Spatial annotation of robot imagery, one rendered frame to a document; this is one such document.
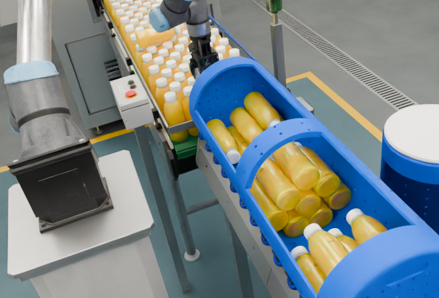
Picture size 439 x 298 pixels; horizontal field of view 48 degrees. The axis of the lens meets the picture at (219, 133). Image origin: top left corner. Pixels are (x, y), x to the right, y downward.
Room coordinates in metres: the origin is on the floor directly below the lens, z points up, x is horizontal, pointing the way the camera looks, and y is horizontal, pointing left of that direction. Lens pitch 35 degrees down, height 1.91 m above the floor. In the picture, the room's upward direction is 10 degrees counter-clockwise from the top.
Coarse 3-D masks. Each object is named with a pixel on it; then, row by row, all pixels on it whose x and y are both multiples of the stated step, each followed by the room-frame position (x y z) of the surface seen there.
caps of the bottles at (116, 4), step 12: (120, 0) 2.56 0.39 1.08; (132, 0) 2.53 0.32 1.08; (156, 0) 2.45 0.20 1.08; (120, 12) 2.38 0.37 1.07; (132, 12) 2.34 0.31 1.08; (144, 12) 2.35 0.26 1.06; (132, 24) 2.22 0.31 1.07; (144, 24) 2.17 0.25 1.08; (180, 24) 2.09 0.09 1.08; (132, 36) 2.05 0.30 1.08; (144, 48) 1.93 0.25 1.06; (156, 48) 1.90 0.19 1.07; (168, 48) 1.89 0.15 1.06; (180, 48) 1.85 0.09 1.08; (216, 48) 1.78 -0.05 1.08; (144, 60) 1.82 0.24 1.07; (156, 60) 1.77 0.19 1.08; (156, 72) 1.70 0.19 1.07
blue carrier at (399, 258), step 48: (192, 96) 1.32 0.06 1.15; (240, 96) 1.38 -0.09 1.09; (288, 96) 1.13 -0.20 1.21; (336, 144) 0.89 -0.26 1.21; (240, 192) 0.92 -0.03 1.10; (384, 192) 0.71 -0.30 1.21; (288, 240) 0.85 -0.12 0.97; (384, 240) 0.58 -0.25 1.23; (432, 240) 0.57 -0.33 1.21; (336, 288) 0.54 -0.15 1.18; (384, 288) 0.52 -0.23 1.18; (432, 288) 0.55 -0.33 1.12
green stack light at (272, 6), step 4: (268, 0) 1.85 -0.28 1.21; (272, 0) 1.84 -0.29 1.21; (276, 0) 1.84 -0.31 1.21; (280, 0) 1.85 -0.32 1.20; (268, 4) 1.85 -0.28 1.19; (272, 4) 1.84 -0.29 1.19; (276, 4) 1.84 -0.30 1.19; (280, 4) 1.85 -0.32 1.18; (268, 8) 1.86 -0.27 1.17; (272, 8) 1.84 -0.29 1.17; (276, 8) 1.84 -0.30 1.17; (280, 8) 1.85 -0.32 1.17
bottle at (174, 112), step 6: (168, 102) 1.47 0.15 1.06; (174, 102) 1.47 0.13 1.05; (168, 108) 1.46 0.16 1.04; (174, 108) 1.46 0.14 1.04; (180, 108) 1.47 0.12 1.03; (168, 114) 1.46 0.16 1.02; (174, 114) 1.45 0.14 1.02; (180, 114) 1.46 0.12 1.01; (168, 120) 1.47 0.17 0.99; (174, 120) 1.45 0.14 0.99; (180, 120) 1.46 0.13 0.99; (180, 132) 1.46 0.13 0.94; (186, 132) 1.47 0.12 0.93; (174, 138) 1.46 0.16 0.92; (180, 138) 1.45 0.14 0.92; (186, 138) 1.47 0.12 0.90
